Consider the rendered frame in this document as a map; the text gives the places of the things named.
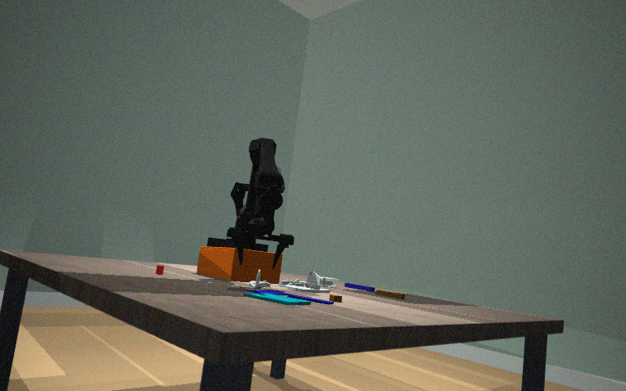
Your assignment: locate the blue thin bar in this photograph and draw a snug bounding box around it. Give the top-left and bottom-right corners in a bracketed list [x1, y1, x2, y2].
[345, 283, 375, 292]

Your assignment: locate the teal flat rectangular plate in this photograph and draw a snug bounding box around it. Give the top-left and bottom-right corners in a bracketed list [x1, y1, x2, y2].
[244, 294, 311, 305]

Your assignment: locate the orange flat bar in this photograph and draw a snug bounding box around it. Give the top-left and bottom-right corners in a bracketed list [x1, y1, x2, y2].
[376, 290, 405, 299]

